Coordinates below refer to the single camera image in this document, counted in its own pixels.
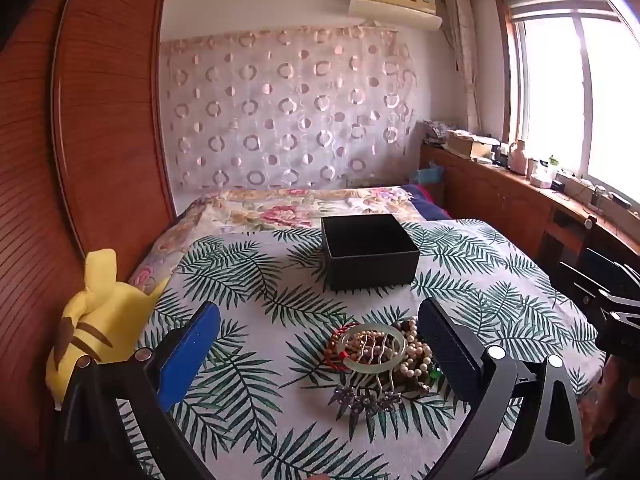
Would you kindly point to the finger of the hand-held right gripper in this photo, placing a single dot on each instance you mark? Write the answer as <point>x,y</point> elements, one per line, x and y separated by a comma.
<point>622,317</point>

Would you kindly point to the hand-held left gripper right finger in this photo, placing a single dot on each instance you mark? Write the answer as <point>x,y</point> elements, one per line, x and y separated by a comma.
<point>450,350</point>

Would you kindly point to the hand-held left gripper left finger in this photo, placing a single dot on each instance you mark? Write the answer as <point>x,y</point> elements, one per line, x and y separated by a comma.
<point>195,350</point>

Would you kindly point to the black square box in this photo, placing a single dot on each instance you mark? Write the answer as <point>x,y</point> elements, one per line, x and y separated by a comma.
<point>370,265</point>

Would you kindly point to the purple flower hair comb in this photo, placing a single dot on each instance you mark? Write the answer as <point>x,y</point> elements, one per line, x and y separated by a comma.
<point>365,401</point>

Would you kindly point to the yellow plush toy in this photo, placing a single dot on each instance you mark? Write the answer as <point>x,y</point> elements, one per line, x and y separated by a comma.
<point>95,330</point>

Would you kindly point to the person's dark clothing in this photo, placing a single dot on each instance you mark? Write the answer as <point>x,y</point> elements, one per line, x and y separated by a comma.
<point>617,420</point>

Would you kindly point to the pale green jade bangle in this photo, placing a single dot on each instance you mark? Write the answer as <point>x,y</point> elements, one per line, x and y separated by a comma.
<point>345,356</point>

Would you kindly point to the navy and red blanket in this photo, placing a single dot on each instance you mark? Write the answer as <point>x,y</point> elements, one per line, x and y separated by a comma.
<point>430,202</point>

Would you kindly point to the floral blanket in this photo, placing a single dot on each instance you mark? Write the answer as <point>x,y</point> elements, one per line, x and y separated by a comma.
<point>260,210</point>

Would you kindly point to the long wooden cabinet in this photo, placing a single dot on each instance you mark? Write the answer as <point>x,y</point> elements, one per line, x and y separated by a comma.
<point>500,195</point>

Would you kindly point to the white container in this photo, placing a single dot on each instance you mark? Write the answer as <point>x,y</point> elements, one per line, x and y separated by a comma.
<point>541,172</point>

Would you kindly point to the blue plastic bag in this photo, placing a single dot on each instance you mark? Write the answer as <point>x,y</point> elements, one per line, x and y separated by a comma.
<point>427,176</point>

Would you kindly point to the pink jug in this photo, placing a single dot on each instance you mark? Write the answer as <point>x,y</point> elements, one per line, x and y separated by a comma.
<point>517,159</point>

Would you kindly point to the cardboard box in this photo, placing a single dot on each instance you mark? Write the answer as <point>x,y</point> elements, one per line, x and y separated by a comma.
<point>470,144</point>

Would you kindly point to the window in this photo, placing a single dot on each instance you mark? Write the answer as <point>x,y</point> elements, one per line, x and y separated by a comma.
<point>565,85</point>

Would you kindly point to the brown wooden wardrobe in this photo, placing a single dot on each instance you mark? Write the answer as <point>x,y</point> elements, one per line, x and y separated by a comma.
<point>100,110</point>

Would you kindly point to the pale window curtain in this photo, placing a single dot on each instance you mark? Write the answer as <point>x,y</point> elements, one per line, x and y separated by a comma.
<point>465,50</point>

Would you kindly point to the cream air conditioner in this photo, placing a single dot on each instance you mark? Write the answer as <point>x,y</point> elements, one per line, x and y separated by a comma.
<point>395,5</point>

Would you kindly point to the circle pattern wall curtain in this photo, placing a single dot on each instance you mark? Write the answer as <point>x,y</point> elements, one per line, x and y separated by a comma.
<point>290,110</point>

